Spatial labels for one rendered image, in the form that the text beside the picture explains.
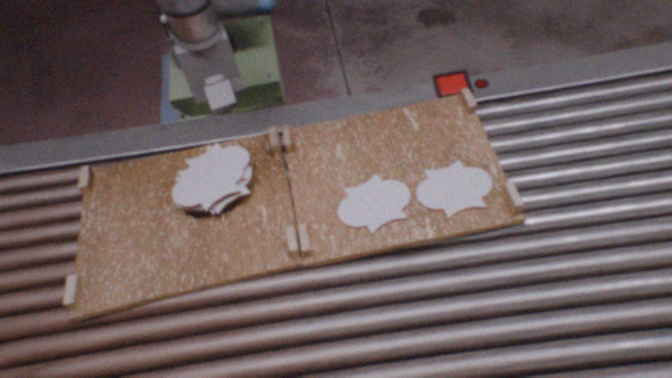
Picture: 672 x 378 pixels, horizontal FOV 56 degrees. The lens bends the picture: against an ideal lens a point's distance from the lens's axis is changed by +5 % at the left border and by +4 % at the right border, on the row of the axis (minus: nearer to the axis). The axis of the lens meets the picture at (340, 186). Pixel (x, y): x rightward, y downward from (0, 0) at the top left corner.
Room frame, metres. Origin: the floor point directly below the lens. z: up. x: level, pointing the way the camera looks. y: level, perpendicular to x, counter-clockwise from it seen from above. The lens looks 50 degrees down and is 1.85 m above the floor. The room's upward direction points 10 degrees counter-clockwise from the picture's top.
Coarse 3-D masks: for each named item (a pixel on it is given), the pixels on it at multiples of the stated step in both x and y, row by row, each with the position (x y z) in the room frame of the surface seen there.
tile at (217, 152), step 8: (216, 144) 0.91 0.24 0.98; (208, 152) 0.89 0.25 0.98; (216, 152) 0.88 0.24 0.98; (224, 152) 0.88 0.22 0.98; (232, 152) 0.88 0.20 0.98; (240, 152) 0.87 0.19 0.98; (192, 160) 0.87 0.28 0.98; (200, 160) 0.87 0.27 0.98; (240, 160) 0.85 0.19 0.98; (248, 160) 0.85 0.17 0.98
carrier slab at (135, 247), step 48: (240, 144) 0.94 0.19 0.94; (96, 192) 0.87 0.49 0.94; (144, 192) 0.85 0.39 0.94; (288, 192) 0.78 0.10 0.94; (96, 240) 0.75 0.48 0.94; (144, 240) 0.73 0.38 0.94; (192, 240) 0.70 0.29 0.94; (240, 240) 0.68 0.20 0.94; (96, 288) 0.64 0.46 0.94; (144, 288) 0.62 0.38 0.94; (192, 288) 0.60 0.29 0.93
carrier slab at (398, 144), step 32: (320, 128) 0.94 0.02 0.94; (352, 128) 0.92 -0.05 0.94; (384, 128) 0.91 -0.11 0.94; (416, 128) 0.89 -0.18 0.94; (448, 128) 0.87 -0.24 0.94; (480, 128) 0.86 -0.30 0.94; (288, 160) 0.87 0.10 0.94; (320, 160) 0.85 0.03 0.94; (352, 160) 0.83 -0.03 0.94; (384, 160) 0.82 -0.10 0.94; (416, 160) 0.80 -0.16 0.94; (448, 160) 0.79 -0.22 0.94; (480, 160) 0.77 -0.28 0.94; (320, 192) 0.77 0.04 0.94; (320, 224) 0.69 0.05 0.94; (416, 224) 0.65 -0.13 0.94; (448, 224) 0.64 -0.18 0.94; (480, 224) 0.62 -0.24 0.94; (512, 224) 0.62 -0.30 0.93; (320, 256) 0.62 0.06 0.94; (352, 256) 0.61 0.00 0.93
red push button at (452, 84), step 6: (438, 78) 1.04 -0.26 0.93; (444, 78) 1.04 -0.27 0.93; (450, 78) 1.03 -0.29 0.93; (456, 78) 1.03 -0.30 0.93; (462, 78) 1.02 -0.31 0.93; (438, 84) 1.02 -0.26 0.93; (444, 84) 1.02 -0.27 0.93; (450, 84) 1.01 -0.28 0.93; (456, 84) 1.01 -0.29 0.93; (462, 84) 1.01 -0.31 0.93; (444, 90) 1.00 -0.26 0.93; (450, 90) 0.99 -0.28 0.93; (456, 90) 0.99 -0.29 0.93
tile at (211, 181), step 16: (208, 160) 0.86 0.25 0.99; (224, 160) 0.85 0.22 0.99; (192, 176) 0.82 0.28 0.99; (208, 176) 0.81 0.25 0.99; (224, 176) 0.81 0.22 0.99; (240, 176) 0.80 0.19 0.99; (176, 192) 0.79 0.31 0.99; (192, 192) 0.78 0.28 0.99; (208, 192) 0.77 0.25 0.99; (224, 192) 0.77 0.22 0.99; (240, 192) 0.76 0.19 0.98; (208, 208) 0.73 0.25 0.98
